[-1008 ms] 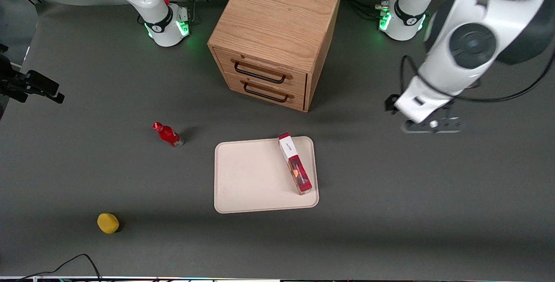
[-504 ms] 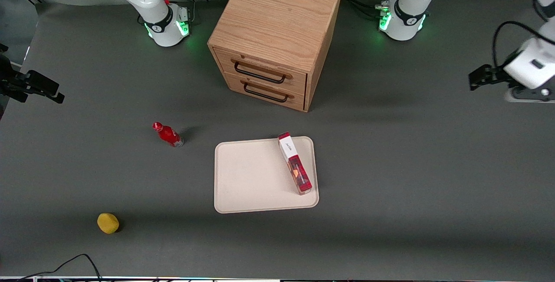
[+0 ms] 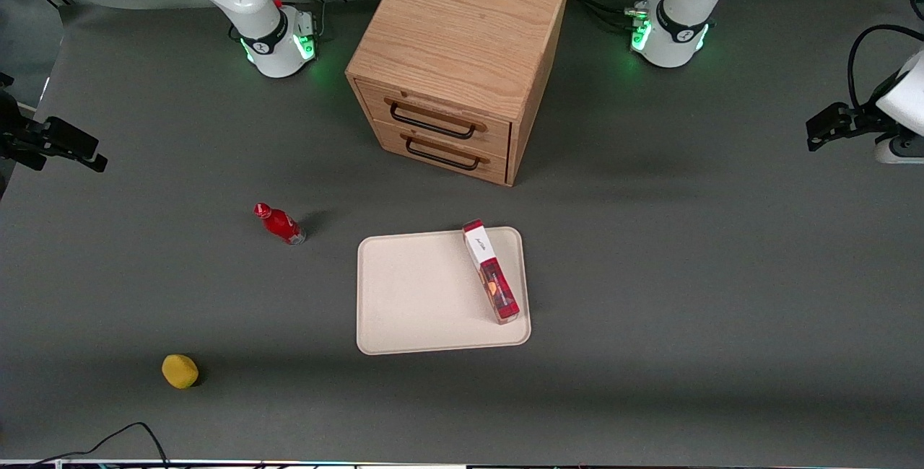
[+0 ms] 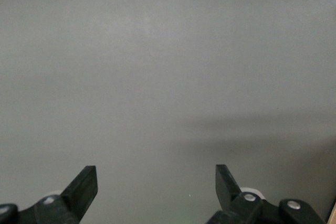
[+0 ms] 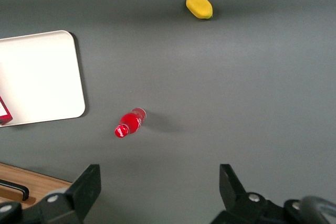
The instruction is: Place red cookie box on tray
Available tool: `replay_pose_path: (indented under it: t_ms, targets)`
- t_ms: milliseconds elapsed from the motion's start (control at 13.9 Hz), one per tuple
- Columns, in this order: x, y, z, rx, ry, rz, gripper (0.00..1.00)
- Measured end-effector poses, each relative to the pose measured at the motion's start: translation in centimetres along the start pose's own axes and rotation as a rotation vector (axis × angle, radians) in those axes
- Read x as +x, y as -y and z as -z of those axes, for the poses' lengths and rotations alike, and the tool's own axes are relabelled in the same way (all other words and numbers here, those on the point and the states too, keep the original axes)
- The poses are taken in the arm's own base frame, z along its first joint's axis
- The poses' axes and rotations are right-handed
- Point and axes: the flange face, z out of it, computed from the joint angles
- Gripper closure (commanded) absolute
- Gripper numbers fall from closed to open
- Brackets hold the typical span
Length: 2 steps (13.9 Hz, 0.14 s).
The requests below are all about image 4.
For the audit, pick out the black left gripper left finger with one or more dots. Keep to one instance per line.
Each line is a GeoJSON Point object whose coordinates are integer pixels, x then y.
{"type": "Point", "coordinates": [81, 190]}

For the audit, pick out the wooden two-drawer cabinet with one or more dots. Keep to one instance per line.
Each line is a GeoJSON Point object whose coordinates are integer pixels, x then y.
{"type": "Point", "coordinates": [332, 214]}

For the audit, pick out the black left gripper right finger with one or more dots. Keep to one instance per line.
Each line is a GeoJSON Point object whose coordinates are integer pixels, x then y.
{"type": "Point", "coordinates": [227, 190]}

